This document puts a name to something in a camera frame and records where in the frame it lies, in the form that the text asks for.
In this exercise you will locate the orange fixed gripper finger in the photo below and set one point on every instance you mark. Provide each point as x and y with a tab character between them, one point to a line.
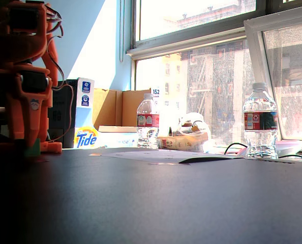
35	119

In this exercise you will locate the orange moving gripper finger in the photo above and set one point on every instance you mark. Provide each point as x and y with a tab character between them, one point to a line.
16	122

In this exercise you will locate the orange gripper body black motor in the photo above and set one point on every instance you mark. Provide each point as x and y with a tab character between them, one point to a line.
29	97

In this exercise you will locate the green cube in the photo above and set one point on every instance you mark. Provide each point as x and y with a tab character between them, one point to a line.
34	150

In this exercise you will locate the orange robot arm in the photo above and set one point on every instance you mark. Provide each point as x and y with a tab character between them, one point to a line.
18	38

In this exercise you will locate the white grid paper sheet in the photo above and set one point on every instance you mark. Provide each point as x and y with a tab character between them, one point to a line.
153	155

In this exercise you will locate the black box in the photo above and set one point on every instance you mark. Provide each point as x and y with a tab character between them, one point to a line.
62	111

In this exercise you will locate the Tide detergent box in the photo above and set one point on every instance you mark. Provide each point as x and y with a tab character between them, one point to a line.
86	127

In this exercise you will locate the brown cardboard box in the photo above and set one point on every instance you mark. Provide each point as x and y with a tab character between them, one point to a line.
107	108

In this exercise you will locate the flat white box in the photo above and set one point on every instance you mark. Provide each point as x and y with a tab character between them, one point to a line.
116	136

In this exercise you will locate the small clear water bottle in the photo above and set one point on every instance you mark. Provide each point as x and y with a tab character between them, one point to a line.
148	119

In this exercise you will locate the white 152 number sign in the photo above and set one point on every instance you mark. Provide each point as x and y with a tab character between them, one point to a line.
156	91

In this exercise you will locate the printed plastic snack bag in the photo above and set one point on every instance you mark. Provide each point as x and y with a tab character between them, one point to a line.
184	142

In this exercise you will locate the large clear water bottle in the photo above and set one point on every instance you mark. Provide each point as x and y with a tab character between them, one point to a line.
260	119

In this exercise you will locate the pink white container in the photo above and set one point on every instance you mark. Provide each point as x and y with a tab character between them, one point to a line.
288	147

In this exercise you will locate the white leaning window frame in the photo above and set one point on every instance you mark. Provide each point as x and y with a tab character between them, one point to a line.
255	38

